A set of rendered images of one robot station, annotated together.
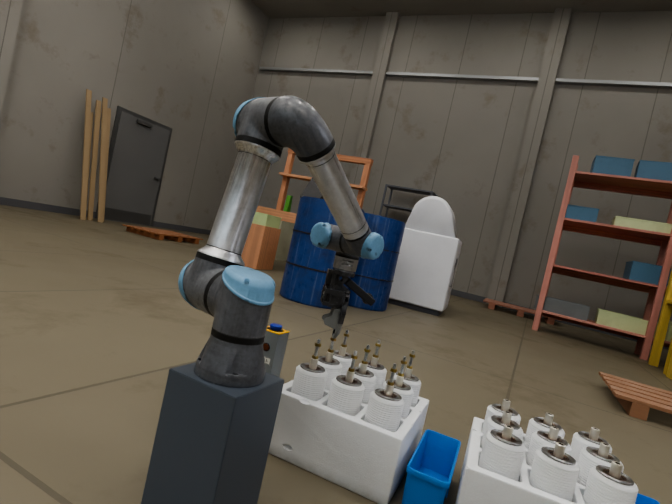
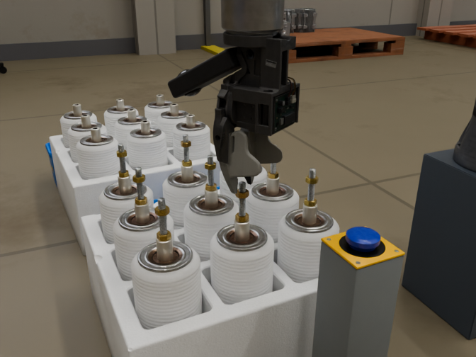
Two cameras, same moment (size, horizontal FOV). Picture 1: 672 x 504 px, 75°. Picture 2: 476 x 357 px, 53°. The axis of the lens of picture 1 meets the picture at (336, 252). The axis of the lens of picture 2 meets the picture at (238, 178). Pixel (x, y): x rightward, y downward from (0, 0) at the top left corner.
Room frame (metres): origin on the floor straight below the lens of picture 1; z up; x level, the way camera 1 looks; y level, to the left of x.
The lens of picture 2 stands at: (1.84, 0.35, 0.61)
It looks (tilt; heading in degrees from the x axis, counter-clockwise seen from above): 24 degrees down; 222
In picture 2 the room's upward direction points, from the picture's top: straight up
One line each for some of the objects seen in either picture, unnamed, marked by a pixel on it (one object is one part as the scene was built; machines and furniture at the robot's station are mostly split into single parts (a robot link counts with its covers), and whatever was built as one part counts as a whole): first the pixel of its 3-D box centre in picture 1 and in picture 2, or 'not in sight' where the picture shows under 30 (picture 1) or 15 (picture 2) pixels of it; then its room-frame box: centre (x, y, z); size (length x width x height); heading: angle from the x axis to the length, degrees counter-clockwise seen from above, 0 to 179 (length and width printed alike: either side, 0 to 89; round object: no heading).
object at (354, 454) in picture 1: (350, 422); (213, 283); (1.34, -0.16, 0.09); 0.39 x 0.39 x 0.18; 68
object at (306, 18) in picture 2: not in sight; (320, 31); (-1.56, -1.83, 0.16); 1.14 x 0.79 x 0.32; 152
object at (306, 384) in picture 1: (306, 397); (305, 269); (1.28, -0.01, 0.16); 0.10 x 0.10 x 0.18
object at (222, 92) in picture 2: (337, 289); (256, 82); (1.38, -0.03, 0.48); 0.09 x 0.08 x 0.12; 98
